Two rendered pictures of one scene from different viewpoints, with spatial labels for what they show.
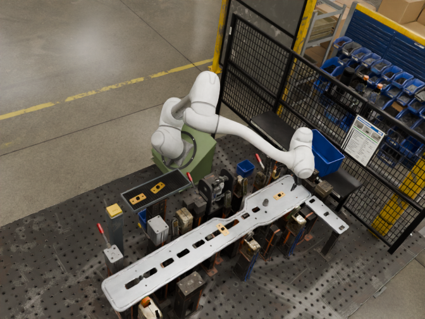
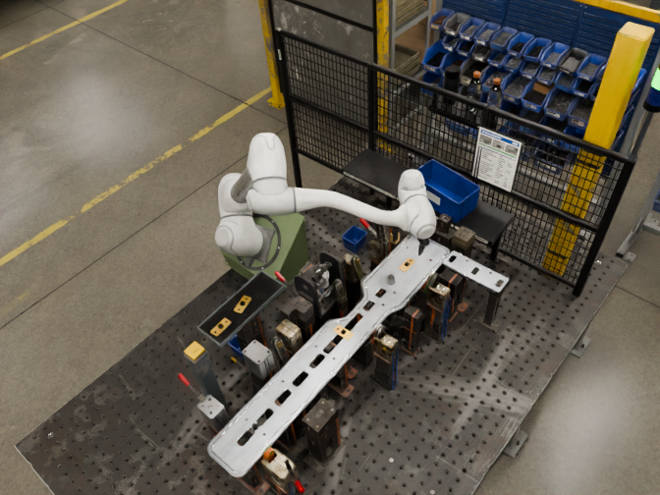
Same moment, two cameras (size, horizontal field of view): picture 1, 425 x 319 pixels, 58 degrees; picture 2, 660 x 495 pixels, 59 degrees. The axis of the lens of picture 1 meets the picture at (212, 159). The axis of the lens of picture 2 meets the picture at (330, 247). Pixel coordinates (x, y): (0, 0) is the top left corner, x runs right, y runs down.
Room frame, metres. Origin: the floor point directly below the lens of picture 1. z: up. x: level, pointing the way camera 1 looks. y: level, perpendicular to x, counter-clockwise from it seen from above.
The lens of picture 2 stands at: (-0.11, -0.08, 3.05)
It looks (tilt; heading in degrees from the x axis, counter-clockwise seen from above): 48 degrees down; 359
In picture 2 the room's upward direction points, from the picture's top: 5 degrees counter-clockwise
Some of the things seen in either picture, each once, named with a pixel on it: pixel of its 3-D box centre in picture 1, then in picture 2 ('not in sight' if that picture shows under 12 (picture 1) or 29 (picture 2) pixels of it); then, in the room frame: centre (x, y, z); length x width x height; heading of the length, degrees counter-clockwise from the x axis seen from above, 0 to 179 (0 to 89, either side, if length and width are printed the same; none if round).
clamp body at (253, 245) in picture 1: (246, 259); (385, 360); (1.20, -0.30, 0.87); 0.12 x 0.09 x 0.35; 46
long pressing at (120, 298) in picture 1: (220, 232); (342, 337); (1.26, -0.12, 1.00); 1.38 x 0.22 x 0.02; 136
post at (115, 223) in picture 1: (116, 235); (207, 381); (1.16, 0.45, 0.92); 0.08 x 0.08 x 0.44; 46
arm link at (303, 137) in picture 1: (301, 142); (412, 190); (1.60, -0.46, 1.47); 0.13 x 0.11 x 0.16; 4
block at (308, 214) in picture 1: (301, 226); (447, 296); (1.54, -0.64, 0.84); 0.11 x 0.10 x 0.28; 46
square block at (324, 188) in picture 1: (316, 202); (460, 258); (1.72, -0.74, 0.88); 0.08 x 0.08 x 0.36; 46
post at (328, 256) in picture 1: (331, 241); (493, 303); (1.46, -0.84, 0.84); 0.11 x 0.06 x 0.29; 46
